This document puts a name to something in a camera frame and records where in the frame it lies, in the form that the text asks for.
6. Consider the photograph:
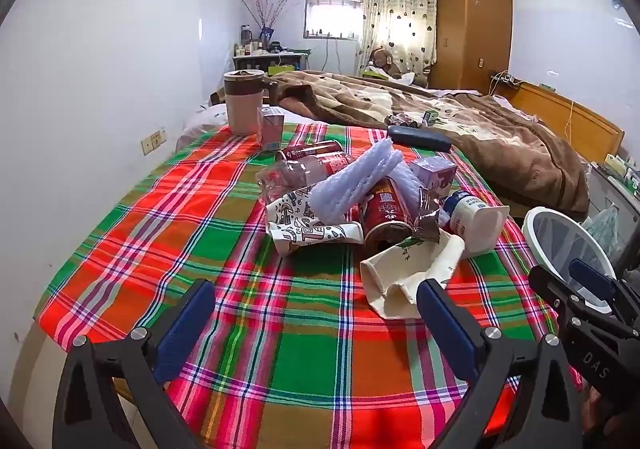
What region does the cluttered shelf desk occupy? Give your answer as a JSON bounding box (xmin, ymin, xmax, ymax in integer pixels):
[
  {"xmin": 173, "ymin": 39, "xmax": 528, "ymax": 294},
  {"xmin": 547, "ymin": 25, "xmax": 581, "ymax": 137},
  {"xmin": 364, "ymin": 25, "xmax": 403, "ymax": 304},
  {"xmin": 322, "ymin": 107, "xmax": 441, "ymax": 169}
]
[{"xmin": 232, "ymin": 49, "xmax": 313, "ymax": 77}]

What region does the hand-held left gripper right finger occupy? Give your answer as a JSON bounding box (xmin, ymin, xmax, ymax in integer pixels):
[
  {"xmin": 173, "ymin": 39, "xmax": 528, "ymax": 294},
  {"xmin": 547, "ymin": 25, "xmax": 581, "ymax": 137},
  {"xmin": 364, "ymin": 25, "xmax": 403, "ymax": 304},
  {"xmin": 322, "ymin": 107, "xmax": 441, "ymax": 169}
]
[{"xmin": 416, "ymin": 278, "xmax": 583, "ymax": 449}]

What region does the clutter of small boxes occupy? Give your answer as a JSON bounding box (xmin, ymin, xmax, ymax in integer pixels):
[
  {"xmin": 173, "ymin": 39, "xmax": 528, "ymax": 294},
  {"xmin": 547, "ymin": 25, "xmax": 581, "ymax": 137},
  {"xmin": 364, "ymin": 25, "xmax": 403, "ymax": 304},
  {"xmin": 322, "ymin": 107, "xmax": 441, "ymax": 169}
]
[{"xmin": 602, "ymin": 153, "xmax": 640, "ymax": 190}]

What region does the heart print curtain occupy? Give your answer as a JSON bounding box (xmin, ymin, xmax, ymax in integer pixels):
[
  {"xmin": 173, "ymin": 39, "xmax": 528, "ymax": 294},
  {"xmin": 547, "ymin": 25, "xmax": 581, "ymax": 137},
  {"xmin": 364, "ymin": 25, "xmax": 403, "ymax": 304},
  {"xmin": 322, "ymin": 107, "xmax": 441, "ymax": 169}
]
[{"xmin": 356, "ymin": 0, "xmax": 438, "ymax": 77}]

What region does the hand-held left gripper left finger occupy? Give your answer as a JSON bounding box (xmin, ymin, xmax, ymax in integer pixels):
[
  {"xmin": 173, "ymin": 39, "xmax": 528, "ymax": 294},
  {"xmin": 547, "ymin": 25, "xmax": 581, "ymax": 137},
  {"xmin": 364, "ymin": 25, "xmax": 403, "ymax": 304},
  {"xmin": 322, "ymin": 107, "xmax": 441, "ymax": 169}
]
[{"xmin": 52, "ymin": 279, "xmax": 217, "ymax": 449}]

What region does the purple drink carton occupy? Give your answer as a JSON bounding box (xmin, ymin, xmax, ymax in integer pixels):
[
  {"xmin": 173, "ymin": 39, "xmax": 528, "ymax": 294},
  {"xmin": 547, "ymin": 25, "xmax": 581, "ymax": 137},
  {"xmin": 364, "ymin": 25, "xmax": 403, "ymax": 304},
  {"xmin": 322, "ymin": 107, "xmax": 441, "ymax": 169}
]
[{"xmin": 410, "ymin": 156, "xmax": 458, "ymax": 195}]

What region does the pink milk carton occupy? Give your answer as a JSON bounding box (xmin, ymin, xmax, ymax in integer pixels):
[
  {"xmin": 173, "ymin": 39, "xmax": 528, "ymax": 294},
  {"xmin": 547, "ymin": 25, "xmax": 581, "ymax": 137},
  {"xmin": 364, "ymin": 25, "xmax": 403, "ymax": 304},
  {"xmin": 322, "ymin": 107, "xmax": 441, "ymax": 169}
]
[{"xmin": 257, "ymin": 106, "xmax": 285, "ymax": 152}]

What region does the green print plastic bag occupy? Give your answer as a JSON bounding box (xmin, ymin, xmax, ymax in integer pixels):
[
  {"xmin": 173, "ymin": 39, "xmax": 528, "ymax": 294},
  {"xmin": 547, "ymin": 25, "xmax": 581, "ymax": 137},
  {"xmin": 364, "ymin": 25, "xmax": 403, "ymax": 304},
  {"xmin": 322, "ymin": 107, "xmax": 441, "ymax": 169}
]
[{"xmin": 582, "ymin": 206, "xmax": 621, "ymax": 255}]

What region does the brown patterned blanket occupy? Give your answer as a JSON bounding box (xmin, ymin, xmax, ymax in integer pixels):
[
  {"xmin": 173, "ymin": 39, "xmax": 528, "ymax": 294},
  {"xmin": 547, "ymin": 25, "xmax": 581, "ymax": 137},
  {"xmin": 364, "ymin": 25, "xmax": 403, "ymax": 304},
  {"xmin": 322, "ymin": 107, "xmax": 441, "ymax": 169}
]
[{"xmin": 210, "ymin": 70, "xmax": 591, "ymax": 220}]

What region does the dark blue glasses case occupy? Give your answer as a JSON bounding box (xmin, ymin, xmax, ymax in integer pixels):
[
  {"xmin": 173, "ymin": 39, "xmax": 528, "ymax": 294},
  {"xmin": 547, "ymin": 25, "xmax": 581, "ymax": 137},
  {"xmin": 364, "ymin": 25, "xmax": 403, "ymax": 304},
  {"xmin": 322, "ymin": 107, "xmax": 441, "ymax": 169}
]
[{"xmin": 387, "ymin": 125, "xmax": 453, "ymax": 151}]

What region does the grey nightstand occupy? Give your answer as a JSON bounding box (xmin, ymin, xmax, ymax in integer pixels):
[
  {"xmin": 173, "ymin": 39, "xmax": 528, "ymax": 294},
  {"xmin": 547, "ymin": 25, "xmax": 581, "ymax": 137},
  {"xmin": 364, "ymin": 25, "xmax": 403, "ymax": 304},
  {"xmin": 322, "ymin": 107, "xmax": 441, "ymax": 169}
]
[{"xmin": 587, "ymin": 164, "xmax": 640, "ymax": 250}]

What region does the white yogurt cup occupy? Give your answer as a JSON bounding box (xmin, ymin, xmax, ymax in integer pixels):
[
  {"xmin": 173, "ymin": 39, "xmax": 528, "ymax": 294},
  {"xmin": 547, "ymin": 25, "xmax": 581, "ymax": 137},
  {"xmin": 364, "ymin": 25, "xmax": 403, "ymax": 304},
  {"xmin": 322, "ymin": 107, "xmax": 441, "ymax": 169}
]
[{"xmin": 442, "ymin": 190, "xmax": 511, "ymax": 260}]

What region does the white foam net sleeve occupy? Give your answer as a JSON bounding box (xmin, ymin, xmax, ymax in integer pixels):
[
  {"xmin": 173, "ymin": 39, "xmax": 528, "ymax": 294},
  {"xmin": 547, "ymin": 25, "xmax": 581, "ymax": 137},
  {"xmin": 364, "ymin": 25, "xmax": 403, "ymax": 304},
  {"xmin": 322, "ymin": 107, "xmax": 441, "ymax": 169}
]
[{"xmin": 307, "ymin": 138, "xmax": 426, "ymax": 225}]

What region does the red green plaid tablecloth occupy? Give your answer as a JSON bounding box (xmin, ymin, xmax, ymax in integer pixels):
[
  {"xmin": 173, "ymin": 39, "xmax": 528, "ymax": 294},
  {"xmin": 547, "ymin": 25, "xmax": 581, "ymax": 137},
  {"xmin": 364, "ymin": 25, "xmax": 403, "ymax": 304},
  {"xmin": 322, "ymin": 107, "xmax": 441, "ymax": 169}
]
[{"xmin": 35, "ymin": 122, "xmax": 583, "ymax": 449}]

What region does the wooden bed headboard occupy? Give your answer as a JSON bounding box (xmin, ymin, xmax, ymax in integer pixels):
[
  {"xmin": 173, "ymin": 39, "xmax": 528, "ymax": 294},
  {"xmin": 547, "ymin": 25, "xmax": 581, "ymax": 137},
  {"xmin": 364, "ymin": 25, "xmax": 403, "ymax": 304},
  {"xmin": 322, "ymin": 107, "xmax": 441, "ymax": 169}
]
[{"xmin": 507, "ymin": 79, "xmax": 626, "ymax": 162}]

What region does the white round trash bin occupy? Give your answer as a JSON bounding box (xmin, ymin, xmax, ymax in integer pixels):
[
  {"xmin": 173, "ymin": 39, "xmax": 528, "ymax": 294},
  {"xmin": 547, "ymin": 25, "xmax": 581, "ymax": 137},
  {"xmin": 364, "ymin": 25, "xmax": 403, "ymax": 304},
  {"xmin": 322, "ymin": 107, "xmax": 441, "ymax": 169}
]
[{"xmin": 522, "ymin": 206, "xmax": 618, "ymax": 315}]

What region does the small window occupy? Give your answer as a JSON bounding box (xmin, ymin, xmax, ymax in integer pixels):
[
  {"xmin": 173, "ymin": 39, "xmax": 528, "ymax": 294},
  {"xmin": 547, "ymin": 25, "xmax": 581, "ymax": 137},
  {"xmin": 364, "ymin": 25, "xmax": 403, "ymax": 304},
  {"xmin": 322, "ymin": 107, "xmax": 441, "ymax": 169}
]
[{"xmin": 304, "ymin": 0, "xmax": 363, "ymax": 40}]

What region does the brown teddy bear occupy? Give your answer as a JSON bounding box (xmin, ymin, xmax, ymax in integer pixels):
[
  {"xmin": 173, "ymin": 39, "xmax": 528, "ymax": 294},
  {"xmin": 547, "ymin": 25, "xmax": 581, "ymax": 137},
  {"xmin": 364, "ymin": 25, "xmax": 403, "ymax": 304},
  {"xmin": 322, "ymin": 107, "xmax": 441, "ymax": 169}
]
[{"xmin": 367, "ymin": 48, "xmax": 406, "ymax": 80}]

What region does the crushed cream paper cup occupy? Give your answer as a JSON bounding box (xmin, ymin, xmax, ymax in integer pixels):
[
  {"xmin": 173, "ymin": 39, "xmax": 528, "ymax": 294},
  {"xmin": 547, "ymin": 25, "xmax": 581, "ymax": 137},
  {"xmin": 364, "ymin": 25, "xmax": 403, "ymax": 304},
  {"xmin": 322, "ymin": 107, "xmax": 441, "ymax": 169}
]
[{"xmin": 360, "ymin": 231, "xmax": 466, "ymax": 320}]

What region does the wall socket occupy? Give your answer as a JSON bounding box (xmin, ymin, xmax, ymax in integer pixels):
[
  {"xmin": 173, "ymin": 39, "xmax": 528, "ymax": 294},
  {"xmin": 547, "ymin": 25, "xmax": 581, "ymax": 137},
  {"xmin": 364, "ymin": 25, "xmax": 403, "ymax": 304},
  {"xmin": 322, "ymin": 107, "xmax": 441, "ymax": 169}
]
[{"xmin": 141, "ymin": 128, "xmax": 167, "ymax": 156}]

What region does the brown snack wrapper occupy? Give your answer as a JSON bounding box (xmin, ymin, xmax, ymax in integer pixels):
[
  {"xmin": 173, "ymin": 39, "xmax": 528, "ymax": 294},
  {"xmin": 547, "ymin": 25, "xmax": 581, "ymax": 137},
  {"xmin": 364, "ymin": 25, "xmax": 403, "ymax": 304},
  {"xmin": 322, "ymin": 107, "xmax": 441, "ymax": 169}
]
[{"xmin": 410, "ymin": 186, "xmax": 453, "ymax": 242}]

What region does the clear plastic bottle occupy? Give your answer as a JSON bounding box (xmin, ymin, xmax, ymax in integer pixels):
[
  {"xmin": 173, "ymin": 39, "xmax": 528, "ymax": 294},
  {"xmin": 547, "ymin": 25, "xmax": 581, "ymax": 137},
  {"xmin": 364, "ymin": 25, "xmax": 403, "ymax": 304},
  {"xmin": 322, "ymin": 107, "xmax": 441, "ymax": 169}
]
[{"xmin": 256, "ymin": 152, "xmax": 357, "ymax": 205}]

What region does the wooden wardrobe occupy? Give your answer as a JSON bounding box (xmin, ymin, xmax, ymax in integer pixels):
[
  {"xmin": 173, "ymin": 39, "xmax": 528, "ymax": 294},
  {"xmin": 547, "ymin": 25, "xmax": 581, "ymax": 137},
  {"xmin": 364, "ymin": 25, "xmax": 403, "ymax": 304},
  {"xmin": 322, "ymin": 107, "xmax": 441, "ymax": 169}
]
[{"xmin": 430, "ymin": 0, "xmax": 513, "ymax": 92}]

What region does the crushed doodle print paper cup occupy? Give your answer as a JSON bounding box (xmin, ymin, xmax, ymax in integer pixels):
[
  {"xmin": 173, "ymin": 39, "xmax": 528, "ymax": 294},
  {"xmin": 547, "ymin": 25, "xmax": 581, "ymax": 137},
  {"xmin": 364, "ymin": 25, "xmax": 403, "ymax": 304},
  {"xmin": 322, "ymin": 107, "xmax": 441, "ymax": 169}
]
[{"xmin": 265, "ymin": 186, "xmax": 365, "ymax": 257}]

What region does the beige thermos mug brown lid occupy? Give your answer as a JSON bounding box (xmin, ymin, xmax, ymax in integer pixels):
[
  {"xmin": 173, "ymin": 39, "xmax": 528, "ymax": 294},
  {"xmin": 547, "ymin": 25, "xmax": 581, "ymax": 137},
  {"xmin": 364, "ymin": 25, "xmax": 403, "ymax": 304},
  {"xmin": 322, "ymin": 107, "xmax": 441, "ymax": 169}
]
[{"xmin": 222, "ymin": 70, "xmax": 278, "ymax": 136}]

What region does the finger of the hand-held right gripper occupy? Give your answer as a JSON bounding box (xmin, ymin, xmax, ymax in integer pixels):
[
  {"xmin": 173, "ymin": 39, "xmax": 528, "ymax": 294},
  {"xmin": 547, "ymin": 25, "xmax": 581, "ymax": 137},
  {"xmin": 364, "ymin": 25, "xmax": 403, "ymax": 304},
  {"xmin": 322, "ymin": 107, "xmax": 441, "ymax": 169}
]
[
  {"xmin": 569, "ymin": 258, "xmax": 640, "ymax": 316},
  {"xmin": 528, "ymin": 265, "xmax": 590, "ymax": 326}
]

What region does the vase with purple branches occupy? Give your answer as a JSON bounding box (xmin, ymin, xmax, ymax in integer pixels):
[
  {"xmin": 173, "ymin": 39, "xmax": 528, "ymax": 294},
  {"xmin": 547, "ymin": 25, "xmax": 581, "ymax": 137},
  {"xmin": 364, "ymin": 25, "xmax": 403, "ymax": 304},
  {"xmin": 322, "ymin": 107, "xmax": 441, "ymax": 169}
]
[{"xmin": 242, "ymin": 0, "xmax": 290, "ymax": 42}]

